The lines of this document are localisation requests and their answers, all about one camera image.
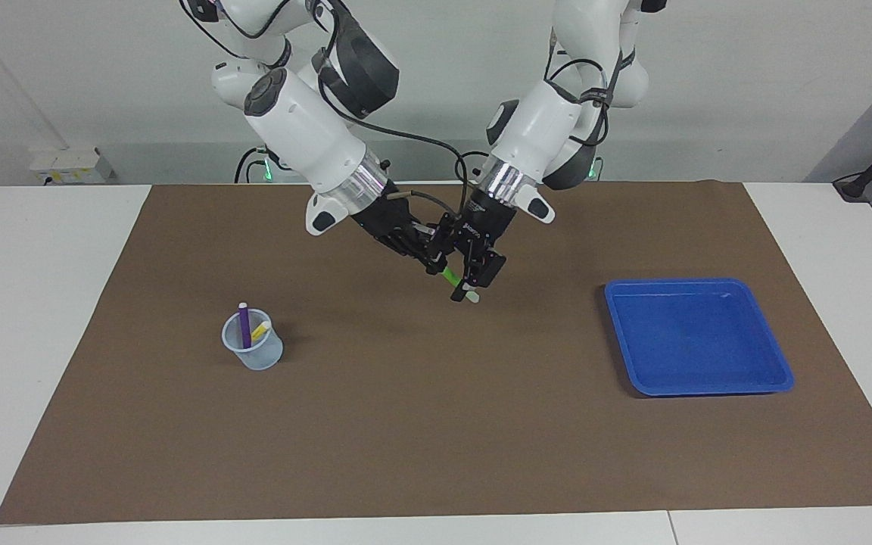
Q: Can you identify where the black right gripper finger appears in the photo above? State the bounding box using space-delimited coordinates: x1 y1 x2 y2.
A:
404 235 452 277

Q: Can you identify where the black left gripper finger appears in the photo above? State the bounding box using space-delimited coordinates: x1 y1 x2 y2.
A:
428 212 462 254
450 254 476 304
470 250 507 290

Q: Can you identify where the green pen with white cap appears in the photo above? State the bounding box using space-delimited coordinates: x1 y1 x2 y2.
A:
442 265 480 304

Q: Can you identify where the blue plastic tray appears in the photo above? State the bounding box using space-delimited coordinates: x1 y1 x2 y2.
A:
604 278 795 397

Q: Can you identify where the brown table mat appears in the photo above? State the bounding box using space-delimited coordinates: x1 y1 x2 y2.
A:
0 180 872 525

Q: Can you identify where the clear plastic cup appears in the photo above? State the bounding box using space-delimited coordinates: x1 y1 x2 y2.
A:
222 310 284 372

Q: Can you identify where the white power strip box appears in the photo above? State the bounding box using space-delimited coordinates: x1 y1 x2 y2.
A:
29 148 115 185

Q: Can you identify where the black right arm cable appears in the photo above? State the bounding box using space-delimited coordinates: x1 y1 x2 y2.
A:
315 0 475 228

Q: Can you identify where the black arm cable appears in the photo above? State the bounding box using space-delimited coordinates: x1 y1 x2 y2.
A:
315 0 475 228
542 30 628 148

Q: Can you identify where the black base cable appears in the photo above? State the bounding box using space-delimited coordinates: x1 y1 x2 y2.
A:
234 148 270 184

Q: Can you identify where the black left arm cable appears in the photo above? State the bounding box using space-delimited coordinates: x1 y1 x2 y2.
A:
542 30 628 148

